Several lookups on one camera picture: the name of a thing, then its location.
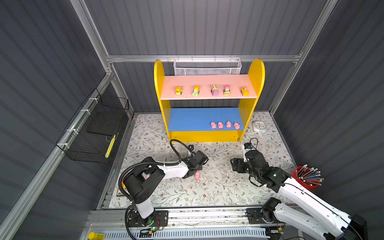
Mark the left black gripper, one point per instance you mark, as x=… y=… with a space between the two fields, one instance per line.
x=200 y=168

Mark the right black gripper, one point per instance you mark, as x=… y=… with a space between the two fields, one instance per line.
x=237 y=162

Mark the green toy car orange top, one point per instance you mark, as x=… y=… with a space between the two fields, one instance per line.
x=196 y=91

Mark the orange yellow toy car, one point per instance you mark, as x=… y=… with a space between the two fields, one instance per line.
x=244 y=91

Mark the green truck pink mixer drum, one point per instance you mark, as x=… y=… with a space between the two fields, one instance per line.
x=227 y=90

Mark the pink truck green striped top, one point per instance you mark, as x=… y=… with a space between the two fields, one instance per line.
x=214 y=90

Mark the orange toy car green base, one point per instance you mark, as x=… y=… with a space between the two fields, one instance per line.
x=178 y=91

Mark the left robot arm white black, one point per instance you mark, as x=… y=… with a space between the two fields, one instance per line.
x=139 y=181

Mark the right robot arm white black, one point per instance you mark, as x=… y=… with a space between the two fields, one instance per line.
x=317 y=218

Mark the yellow shelf pink blue boards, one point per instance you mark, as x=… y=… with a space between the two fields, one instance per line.
x=194 y=124

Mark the floral patterned table mat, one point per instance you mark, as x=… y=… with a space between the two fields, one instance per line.
x=219 y=184

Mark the red cup holder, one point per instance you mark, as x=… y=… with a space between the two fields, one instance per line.
x=294 y=175

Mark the bundle of coloured pencils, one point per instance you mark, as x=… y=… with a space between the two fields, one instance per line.
x=309 y=176

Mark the marker pen pack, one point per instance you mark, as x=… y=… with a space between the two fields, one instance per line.
x=119 y=192

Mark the yellow bottle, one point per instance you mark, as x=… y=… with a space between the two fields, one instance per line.
x=96 y=236

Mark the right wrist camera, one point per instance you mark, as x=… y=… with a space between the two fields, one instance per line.
x=246 y=147

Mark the white slotted cable duct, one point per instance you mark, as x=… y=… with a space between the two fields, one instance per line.
x=192 y=234

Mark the white wire mesh basket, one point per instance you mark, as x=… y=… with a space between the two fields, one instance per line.
x=207 y=68

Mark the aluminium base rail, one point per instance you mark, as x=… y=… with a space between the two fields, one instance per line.
x=220 y=216

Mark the black wire basket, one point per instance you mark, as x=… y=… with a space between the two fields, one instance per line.
x=87 y=138

